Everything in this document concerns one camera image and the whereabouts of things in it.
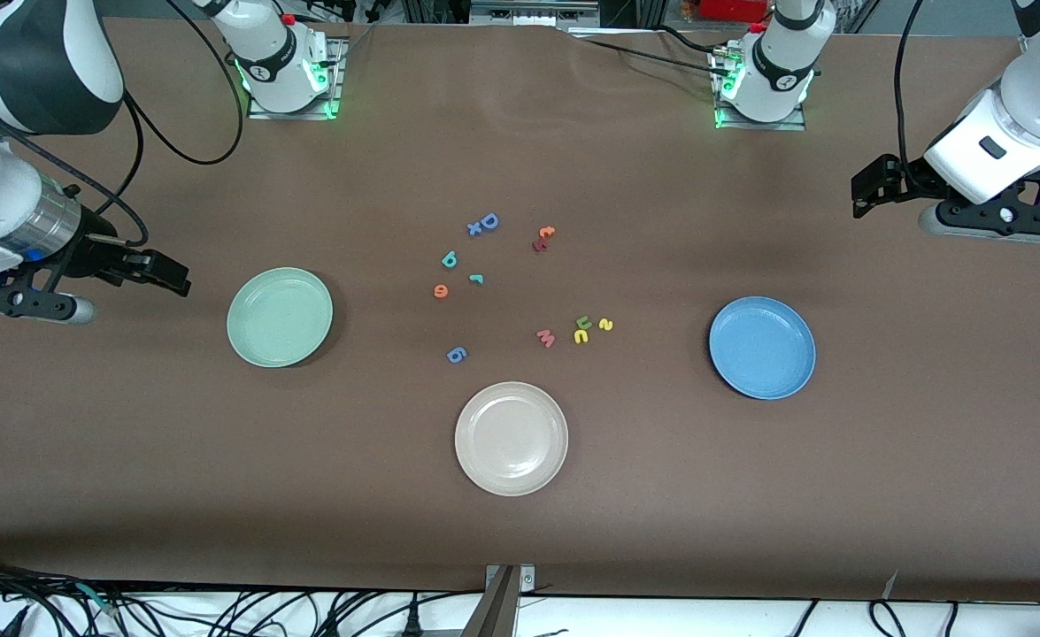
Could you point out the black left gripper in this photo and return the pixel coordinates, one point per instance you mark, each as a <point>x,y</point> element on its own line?
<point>912,178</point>

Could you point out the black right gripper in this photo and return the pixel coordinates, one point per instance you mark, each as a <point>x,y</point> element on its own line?
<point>95,254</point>

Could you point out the teal foam letter b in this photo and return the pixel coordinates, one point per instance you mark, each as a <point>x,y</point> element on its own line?
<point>446,257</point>

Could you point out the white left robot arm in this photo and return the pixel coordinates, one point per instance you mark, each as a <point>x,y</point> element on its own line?
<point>1015,115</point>

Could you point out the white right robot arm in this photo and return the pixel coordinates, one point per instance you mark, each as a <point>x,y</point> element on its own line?
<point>42,71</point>

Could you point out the pale green plate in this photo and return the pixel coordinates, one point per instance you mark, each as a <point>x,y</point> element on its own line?
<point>281,318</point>

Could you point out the blue plate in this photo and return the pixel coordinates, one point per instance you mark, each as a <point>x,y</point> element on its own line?
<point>763,349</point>

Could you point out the red box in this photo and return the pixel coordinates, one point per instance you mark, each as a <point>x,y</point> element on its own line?
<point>732,9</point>

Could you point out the blue foam digit 6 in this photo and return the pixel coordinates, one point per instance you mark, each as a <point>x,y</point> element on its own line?
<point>462,352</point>

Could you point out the blue foam letter D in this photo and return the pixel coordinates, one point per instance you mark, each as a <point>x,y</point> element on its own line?
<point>496,223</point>

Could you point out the pink foam letter w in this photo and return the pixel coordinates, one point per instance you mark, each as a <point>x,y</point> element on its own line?
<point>546,341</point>

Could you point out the beige plate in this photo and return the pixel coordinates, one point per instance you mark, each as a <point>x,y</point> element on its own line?
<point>511,438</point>

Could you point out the silver metal rack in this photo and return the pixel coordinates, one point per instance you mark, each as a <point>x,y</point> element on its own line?
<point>528,13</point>

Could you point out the small paper scrap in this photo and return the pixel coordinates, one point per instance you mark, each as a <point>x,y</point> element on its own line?
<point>890,584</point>

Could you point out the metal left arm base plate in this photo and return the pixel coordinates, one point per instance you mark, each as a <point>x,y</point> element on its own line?
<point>758,126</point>

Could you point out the aluminium profile post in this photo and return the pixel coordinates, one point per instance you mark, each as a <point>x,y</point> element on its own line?
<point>493,615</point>

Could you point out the small metal table bracket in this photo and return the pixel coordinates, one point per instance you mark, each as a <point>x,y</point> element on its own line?
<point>527,579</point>

